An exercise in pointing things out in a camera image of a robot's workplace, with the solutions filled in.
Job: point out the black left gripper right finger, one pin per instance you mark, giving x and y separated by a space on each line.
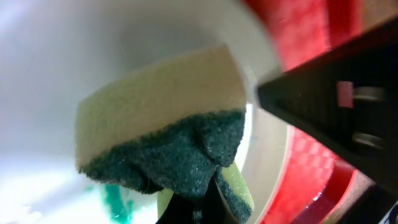
347 100

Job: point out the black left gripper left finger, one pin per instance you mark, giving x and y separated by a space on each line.
211 209

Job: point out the green yellow sponge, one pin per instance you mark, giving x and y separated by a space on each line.
168 129

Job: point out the white plate green stain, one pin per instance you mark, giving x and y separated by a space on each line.
55 53

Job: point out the red plastic tray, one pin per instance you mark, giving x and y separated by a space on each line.
315 182

